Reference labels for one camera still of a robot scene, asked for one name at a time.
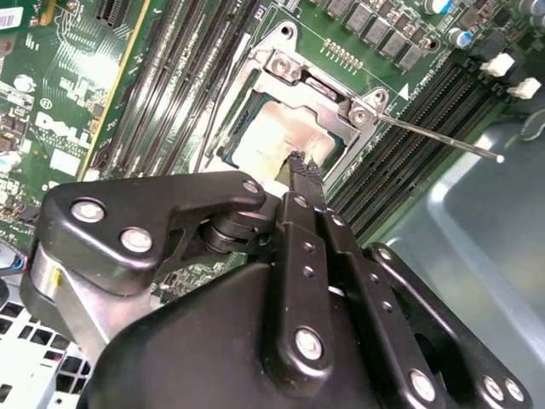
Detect metal CPU socket cover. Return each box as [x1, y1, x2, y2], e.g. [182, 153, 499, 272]
[203, 63, 368, 191]

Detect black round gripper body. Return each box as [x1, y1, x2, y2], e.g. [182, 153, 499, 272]
[76, 262, 397, 409]

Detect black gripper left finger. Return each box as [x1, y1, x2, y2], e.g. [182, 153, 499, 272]
[19, 148, 337, 388]

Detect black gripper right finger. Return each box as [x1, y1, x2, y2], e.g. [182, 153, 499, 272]
[307, 159, 534, 409]

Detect thin metal locking lever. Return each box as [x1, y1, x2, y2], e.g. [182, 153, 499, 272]
[196, 36, 250, 171]
[374, 111, 506, 164]

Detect silver square CPU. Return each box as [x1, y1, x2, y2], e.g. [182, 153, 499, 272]
[232, 101, 337, 191]

